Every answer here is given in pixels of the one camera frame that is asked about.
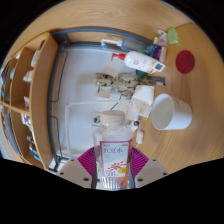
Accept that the white earbuds case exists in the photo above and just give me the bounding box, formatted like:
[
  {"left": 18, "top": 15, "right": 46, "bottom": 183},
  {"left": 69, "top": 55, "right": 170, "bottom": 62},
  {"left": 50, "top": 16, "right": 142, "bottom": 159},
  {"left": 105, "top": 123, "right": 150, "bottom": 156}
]
[{"left": 135, "top": 129, "right": 145, "bottom": 145}]

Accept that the white plastic cup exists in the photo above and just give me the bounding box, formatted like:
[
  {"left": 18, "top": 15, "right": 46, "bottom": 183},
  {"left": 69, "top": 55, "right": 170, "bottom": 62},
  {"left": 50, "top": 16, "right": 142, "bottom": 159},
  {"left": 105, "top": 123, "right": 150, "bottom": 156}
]
[{"left": 150, "top": 93, "right": 193, "bottom": 131}]

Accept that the brown tree-man figurine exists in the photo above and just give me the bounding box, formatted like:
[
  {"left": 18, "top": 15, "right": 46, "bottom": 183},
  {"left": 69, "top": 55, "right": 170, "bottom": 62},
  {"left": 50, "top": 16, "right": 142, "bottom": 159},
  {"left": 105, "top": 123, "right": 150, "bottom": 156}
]
[{"left": 94, "top": 71, "right": 141, "bottom": 98}]

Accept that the blue and white carton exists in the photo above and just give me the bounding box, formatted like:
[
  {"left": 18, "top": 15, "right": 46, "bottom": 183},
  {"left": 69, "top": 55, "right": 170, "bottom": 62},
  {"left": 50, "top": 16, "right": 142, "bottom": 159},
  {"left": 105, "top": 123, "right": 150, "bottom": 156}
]
[{"left": 146, "top": 44, "right": 168, "bottom": 63}]

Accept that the small green bottle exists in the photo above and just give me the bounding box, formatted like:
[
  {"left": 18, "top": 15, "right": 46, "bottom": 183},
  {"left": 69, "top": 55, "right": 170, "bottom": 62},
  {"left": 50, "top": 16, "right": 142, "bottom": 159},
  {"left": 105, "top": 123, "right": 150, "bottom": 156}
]
[{"left": 167, "top": 27, "right": 179, "bottom": 45}]

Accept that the flat round red coaster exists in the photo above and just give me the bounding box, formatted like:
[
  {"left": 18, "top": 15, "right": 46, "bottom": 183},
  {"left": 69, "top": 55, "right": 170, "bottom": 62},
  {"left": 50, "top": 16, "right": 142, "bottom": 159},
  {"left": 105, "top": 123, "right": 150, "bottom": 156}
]
[{"left": 175, "top": 49, "right": 196, "bottom": 75}]

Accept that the wooden shelf unit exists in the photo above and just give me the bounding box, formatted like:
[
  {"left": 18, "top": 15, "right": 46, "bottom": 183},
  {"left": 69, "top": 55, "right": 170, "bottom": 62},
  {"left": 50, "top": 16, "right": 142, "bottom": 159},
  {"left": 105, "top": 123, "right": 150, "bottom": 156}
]
[{"left": 0, "top": 32, "right": 60, "bottom": 171}]

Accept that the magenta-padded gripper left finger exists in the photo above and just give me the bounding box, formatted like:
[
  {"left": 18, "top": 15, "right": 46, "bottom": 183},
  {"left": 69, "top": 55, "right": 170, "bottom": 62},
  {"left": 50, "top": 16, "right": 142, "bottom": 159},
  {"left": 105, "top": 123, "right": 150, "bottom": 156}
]
[{"left": 56, "top": 147, "right": 100, "bottom": 189}]

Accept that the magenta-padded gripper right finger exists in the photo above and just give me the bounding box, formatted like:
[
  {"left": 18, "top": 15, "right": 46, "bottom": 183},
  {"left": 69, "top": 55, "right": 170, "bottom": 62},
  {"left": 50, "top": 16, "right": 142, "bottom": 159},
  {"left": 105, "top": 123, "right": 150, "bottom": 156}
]
[{"left": 129, "top": 147, "right": 170, "bottom": 188}]

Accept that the clear drink bottle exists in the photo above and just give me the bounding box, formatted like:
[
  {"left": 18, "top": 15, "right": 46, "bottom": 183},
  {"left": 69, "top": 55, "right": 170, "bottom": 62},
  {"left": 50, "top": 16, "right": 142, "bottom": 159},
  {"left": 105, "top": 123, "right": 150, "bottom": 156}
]
[{"left": 92, "top": 110, "right": 135, "bottom": 191}]

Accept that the white pump bottle, red pump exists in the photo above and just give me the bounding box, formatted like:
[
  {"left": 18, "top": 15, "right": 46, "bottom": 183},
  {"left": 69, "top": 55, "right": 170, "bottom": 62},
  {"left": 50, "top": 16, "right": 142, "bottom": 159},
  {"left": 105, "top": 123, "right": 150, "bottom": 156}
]
[{"left": 111, "top": 50, "right": 166, "bottom": 74}]

